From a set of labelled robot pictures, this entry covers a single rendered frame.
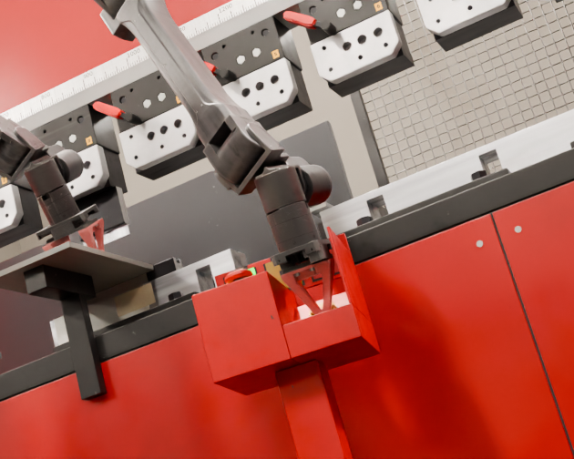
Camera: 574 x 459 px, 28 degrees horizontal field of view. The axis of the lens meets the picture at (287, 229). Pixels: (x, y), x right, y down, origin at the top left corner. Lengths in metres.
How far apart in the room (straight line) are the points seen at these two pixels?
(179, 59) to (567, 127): 0.62
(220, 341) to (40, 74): 0.96
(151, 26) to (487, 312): 0.64
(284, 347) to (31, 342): 1.47
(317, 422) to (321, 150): 1.16
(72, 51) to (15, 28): 0.15
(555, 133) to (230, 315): 0.64
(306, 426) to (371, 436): 0.26
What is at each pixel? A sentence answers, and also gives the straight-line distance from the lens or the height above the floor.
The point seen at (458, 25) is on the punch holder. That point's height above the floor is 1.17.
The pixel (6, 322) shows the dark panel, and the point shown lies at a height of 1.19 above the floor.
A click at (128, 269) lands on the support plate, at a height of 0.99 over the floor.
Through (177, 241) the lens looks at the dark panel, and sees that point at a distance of 2.66.
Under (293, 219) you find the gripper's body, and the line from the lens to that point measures 1.47.
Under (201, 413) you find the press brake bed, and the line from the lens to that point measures 1.85.
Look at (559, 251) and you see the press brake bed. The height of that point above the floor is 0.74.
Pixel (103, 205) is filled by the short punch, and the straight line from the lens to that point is 2.17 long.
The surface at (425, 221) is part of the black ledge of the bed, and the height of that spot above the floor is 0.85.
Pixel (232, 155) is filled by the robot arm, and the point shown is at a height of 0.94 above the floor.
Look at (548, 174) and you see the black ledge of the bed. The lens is 1.70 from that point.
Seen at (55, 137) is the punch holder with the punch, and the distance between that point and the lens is 2.22.
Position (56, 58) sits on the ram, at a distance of 2.27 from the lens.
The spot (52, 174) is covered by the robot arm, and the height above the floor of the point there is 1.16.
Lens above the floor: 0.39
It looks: 17 degrees up
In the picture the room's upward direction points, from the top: 16 degrees counter-clockwise
